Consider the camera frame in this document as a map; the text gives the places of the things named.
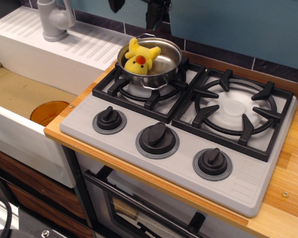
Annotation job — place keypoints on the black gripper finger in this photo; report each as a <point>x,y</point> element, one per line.
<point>116,5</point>
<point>156,12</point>

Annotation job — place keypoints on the stainless steel pan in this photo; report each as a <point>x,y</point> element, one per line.
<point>164,68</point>

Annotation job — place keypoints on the yellow stuffed duck toy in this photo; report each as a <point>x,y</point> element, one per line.
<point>139,58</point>

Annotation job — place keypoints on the black left stove knob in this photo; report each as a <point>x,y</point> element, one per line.
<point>109,121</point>

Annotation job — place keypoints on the black stove knob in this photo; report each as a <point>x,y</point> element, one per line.
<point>109,121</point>
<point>157,141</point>
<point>212,164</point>

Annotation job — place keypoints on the black middle stove knob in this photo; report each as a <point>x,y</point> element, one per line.
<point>157,141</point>

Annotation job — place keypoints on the grey toy stove top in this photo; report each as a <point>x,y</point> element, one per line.
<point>242,191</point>

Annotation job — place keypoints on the black right stove knob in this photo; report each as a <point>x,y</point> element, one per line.
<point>212,164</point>

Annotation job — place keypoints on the grey toy faucet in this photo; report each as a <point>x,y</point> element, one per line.
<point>55,22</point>

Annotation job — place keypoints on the black left burner grate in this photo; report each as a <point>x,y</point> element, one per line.
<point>160,104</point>

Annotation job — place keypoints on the black burner grate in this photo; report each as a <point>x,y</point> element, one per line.
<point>238,113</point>
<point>160,104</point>

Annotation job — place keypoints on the white toy sink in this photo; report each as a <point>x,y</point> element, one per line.
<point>34,71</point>

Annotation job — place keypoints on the black right burner grate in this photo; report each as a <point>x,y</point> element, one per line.
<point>238,113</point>

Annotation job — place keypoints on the orange plastic plate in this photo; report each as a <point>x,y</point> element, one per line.
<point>45,113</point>

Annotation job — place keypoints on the wooden drawer fronts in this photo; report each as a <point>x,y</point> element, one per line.
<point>43,197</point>

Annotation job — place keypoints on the oven door with black handle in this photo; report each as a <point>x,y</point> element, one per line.
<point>132,209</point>

